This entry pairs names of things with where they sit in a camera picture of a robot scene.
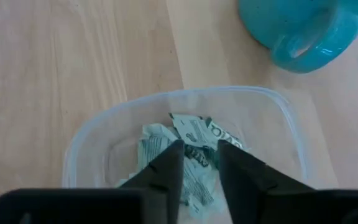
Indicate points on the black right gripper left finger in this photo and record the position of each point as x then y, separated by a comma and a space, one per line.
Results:
163, 177

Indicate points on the clear plastic container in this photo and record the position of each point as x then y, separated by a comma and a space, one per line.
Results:
104, 149

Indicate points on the teal ceramic mug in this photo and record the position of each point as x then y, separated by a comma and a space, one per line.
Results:
303, 31

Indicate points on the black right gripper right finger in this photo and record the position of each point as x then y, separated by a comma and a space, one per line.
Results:
244, 180

